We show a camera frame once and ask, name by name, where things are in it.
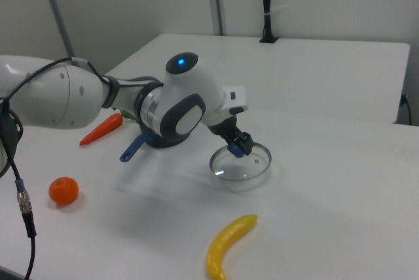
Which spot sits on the slim grey partition post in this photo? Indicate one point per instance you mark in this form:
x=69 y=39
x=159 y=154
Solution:
x=57 y=11

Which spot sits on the black pole with clamp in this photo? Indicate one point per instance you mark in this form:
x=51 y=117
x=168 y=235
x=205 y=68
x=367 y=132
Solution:
x=267 y=5

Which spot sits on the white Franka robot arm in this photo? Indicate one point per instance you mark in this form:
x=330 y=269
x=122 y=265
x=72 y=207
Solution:
x=183 y=103

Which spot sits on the orange toy carrot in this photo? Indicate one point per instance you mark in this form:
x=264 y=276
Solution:
x=103 y=129

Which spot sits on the yellow toy banana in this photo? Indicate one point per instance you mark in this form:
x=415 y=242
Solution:
x=226 y=237

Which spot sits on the toy orange fruit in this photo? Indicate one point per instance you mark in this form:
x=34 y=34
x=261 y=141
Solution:
x=63 y=191

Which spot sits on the glass lid with blue knob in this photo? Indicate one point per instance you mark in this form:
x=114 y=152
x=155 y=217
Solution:
x=242 y=172

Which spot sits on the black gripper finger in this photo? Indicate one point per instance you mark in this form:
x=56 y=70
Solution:
x=245 y=142
x=230 y=140

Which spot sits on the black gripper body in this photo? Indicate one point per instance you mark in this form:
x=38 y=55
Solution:
x=226 y=126

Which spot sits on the dark blue saucepan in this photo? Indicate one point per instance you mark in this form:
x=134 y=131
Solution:
x=135 y=147

